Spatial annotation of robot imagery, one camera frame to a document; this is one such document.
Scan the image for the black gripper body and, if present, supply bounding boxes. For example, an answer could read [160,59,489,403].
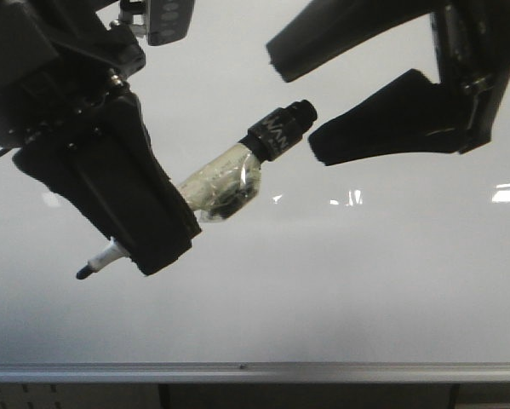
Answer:
[0,1,146,148]
[431,1,510,153]

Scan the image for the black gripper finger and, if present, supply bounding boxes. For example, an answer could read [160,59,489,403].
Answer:
[308,69,467,166]
[13,92,201,275]
[266,0,438,83]

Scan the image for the white whiteboard marker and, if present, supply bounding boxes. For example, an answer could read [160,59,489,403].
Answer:
[76,99,318,281]

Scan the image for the white whiteboard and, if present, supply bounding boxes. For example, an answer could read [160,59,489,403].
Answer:
[0,1,510,364]

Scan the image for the dark perforated panel below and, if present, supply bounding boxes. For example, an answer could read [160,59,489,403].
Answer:
[0,383,510,408]

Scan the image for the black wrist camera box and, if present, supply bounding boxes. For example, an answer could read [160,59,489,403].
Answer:
[117,0,196,47]

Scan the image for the aluminium whiteboard tray rail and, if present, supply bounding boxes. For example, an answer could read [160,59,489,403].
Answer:
[0,362,510,383]

